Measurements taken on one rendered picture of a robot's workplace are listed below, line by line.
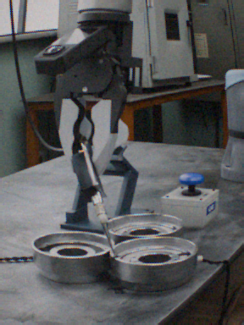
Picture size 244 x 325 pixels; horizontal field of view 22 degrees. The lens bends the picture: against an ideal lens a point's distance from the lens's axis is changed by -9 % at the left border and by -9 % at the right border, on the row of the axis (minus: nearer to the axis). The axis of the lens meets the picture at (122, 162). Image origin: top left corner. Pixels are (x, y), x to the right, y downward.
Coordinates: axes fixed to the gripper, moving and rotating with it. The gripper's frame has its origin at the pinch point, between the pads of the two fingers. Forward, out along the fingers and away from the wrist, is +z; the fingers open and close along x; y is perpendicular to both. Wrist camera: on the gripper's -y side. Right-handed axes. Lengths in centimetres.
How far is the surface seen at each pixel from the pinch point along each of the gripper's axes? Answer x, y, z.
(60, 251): 1.3, -3.0, 11.1
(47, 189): 28.1, 31.8, 9.4
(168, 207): -2.3, 19.6, 7.5
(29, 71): 160, 192, -22
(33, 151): 146, 184, 19
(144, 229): -3.6, 9.8, 9.1
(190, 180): -5.0, 20.8, 3.3
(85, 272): -4.7, -6.5, 12.0
